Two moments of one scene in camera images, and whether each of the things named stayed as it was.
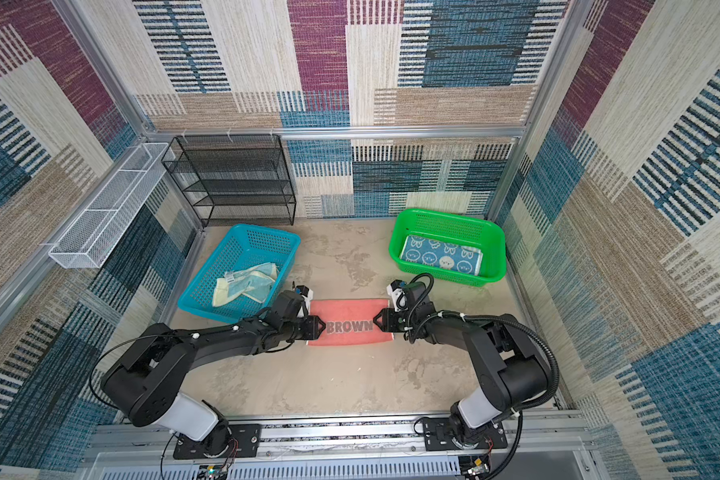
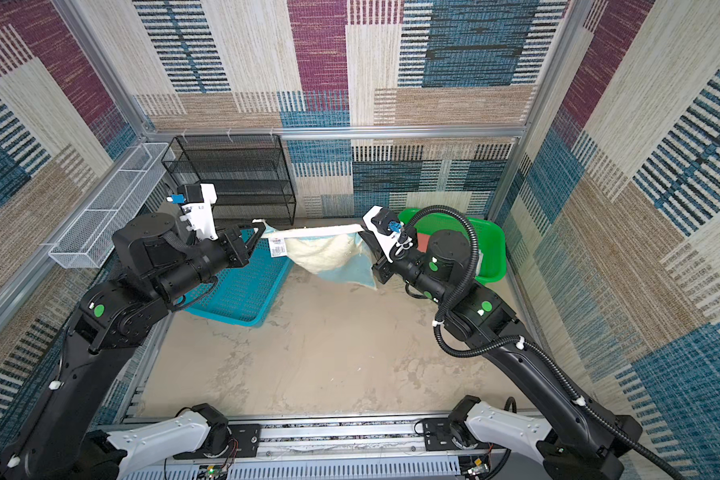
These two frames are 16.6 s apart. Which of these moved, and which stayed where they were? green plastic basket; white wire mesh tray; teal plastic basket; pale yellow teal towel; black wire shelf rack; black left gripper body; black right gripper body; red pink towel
Moved: red pink towel; black right gripper body; pale yellow teal towel; black left gripper body
Stayed: black wire shelf rack; white wire mesh tray; teal plastic basket; green plastic basket
